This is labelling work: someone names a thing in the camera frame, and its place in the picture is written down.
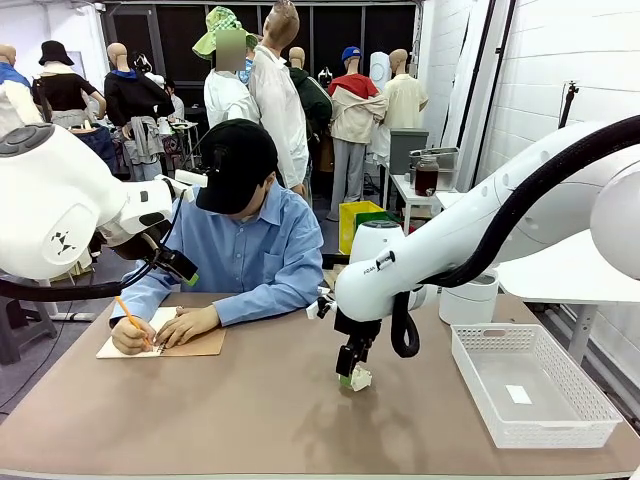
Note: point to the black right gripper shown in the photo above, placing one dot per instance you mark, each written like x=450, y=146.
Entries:
x=357, y=330

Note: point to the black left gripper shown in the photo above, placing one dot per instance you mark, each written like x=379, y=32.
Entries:
x=132, y=245

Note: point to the white paper ball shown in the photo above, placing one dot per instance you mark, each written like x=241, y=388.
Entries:
x=361, y=380

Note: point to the yellow pencil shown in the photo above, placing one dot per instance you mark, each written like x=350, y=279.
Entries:
x=125, y=311

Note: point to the kraft spiral notebook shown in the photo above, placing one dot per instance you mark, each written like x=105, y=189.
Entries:
x=195, y=345

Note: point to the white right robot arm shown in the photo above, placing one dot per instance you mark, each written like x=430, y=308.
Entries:
x=450, y=240

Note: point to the person's right forearm blue sleeve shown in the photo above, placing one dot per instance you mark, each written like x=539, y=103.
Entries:
x=145, y=297

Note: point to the person's left forearm blue sleeve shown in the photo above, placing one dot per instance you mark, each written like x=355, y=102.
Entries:
x=270, y=302

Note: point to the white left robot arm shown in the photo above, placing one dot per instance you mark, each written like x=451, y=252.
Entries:
x=45, y=200

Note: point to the person's left hand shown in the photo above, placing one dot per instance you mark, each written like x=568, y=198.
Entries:
x=190, y=322

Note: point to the person's right hand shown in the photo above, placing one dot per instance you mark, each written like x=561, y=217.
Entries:
x=127, y=337

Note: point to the person's blue shirt torso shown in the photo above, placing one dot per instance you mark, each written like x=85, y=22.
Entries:
x=250, y=250

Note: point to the white table leg foot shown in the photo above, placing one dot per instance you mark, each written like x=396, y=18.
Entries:
x=75, y=316

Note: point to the black baseball cap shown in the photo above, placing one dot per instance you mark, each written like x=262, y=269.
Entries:
x=235, y=165

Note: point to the white cylindrical bin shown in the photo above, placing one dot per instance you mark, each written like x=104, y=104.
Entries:
x=467, y=302

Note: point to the yellow plastic bin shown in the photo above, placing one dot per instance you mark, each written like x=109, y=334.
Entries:
x=347, y=225

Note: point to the green plastic bin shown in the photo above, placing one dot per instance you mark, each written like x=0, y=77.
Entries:
x=375, y=217

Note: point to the grey stool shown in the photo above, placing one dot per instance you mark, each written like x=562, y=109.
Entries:
x=42, y=327

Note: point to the seated person in background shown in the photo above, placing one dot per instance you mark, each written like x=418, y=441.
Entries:
x=176, y=105

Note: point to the flat white paper slip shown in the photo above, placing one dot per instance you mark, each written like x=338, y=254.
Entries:
x=518, y=394

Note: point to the mannequin in black hoodie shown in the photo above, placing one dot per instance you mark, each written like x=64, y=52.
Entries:
x=135, y=100

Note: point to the mannequin with green checked hat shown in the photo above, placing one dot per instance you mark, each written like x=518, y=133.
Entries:
x=225, y=100

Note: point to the small white table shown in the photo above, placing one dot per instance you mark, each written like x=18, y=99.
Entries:
x=405, y=192

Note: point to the glass jar with brown liquid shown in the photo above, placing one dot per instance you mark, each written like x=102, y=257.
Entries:
x=426, y=180

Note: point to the tall mannequin in white shirt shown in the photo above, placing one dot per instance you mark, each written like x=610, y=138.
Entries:
x=280, y=100

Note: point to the white perforated plastic basket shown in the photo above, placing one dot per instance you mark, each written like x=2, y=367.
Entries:
x=540, y=425

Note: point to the mannequin with black hat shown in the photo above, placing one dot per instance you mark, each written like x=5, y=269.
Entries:
x=62, y=85

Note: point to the mannequin in dark green jacket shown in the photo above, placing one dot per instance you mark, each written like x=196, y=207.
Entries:
x=315, y=100

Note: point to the grey cabinet box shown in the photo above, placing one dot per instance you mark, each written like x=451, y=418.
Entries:
x=407, y=150

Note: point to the steel tray container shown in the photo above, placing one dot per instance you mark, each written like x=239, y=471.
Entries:
x=445, y=162

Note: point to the white desk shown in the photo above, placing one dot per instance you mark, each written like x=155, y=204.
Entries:
x=560, y=275

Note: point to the mannequin with blue cap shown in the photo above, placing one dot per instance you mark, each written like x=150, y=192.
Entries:
x=352, y=115

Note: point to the mannequin in blue white top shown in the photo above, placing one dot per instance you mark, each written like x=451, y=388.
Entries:
x=12, y=95

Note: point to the mannequin in cream shirt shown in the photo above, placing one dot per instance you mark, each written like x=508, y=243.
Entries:
x=405, y=100

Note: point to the black tripod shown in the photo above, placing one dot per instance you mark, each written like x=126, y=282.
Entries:
x=569, y=105

